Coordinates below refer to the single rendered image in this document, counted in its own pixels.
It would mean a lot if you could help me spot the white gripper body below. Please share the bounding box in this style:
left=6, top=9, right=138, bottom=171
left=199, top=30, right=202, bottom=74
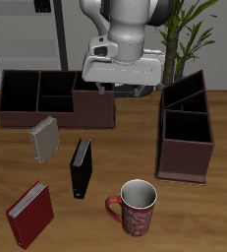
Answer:
left=82, top=48, right=166, bottom=88

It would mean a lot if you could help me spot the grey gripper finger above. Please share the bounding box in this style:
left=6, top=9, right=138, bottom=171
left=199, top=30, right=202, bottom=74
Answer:
left=97, top=82, right=106, bottom=95
left=133, top=85, right=142, bottom=98

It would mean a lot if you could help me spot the wide dark brown desk caddy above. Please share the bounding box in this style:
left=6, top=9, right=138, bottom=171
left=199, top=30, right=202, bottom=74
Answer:
left=0, top=69, right=117, bottom=131

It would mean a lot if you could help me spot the tall dark brown desk caddy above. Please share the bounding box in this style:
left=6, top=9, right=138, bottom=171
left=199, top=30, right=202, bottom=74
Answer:
left=154, top=69, right=216, bottom=187

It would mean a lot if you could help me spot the red patterned mug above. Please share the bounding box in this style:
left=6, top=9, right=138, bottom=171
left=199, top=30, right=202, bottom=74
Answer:
left=104, top=178, right=159, bottom=238

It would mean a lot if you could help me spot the green pot plant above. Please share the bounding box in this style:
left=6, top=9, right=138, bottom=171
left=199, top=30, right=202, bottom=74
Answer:
left=155, top=0, right=221, bottom=88

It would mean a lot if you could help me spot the grey book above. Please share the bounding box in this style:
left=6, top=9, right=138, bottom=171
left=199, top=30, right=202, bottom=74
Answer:
left=28, top=115, right=62, bottom=163

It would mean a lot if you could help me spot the black book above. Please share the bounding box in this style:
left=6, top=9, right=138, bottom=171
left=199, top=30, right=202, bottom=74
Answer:
left=69, top=138, right=94, bottom=201

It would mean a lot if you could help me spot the white shelf unit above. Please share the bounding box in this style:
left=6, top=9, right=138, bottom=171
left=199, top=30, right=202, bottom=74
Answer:
left=0, top=0, right=70, bottom=72

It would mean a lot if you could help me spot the red book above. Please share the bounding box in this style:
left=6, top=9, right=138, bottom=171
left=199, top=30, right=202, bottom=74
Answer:
left=4, top=179, right=56, bottom=251

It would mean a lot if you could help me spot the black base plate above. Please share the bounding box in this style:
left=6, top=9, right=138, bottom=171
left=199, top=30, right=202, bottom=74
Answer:
left=112, top=83, right=155, bottom=98

